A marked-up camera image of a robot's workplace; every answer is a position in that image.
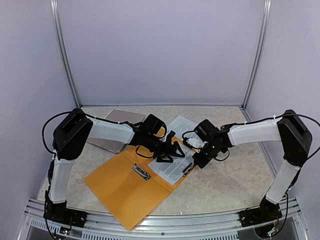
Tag front aluminium rail base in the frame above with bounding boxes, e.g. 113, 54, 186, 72
17, 197, 308, 240

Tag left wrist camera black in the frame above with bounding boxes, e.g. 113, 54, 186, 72
138, 114, 167, 139

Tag white printed sheet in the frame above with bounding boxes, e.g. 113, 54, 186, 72
167, 115, 197, 140

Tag left aluminium frame post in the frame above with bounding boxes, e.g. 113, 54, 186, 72
49, 0, 82, 108

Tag orange folder centre clip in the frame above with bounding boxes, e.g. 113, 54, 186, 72
131, 163, 151, 181

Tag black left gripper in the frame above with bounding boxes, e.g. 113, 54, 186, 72
145, 134, 186, 163

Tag right aluminium frame post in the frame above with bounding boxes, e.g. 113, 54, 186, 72
241, 0, 272, 111

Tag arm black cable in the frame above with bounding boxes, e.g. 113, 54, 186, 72
224, 113, 320, 161
41, 111, 76, 154

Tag orange folder edge clip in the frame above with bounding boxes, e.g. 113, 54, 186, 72
182, 163, 195, 178

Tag pink file folder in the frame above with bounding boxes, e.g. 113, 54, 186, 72
86, 109, 146, 154

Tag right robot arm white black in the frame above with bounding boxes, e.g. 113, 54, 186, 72
183, 109, 313, 222

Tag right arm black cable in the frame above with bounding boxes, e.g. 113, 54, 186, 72
224, 113, 320, 161

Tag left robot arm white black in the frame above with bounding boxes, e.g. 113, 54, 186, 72
46, 108, 185, 223

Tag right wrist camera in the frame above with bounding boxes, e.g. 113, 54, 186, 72
181, 130, 207, 153

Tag orange book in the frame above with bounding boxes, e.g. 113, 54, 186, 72
83, 128, 197, 231

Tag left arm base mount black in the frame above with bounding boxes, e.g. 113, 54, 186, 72
43, 200, 88, 228

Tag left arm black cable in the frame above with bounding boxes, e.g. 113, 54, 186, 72
41, 111, 76, 154

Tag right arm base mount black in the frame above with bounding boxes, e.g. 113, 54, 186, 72
238, 197, 283, 227

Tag aluminium frame post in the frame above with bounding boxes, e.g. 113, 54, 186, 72
49, 0, 82, 108
241, 0, 272, 111

